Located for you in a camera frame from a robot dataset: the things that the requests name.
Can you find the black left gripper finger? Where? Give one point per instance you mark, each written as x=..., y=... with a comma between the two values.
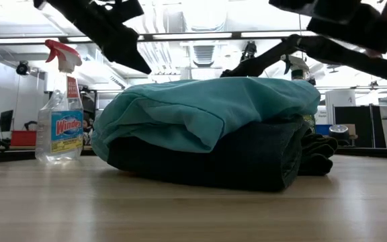
x=133, y=62

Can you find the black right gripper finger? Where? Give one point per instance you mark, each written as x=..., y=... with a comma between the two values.
x=240, y=70

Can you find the turquoise shorts white mesh lining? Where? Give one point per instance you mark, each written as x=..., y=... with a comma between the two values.
x=197, y=111

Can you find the dark blue denim jeans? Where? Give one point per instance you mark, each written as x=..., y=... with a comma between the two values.
x=247, y=158

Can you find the black bin clear lid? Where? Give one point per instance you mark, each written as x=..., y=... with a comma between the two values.
x=339, y=132

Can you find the small red bin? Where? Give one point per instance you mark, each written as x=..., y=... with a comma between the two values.
x=23, y=138

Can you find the black ceiling spotlight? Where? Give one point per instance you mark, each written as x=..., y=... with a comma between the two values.
x=22, y=68
x=249, y=50

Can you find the clear spray bottle green nozzle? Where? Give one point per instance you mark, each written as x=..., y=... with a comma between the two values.
x=297, y=67

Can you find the black overhead light bar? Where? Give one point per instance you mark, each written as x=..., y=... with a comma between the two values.
x=193, y=36

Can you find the blue box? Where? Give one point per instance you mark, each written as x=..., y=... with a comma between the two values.
x=322, y=129

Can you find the Windex spray bottle red trigger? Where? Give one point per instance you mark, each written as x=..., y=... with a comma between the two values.
x=62, y=134

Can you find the black partition panel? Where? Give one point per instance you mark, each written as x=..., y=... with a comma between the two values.
x=361, y=126

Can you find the black computer monitor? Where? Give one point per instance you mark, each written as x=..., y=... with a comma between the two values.
x=6, y=121

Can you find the black aluminium table frame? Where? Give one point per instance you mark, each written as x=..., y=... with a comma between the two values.
x=5, y=155

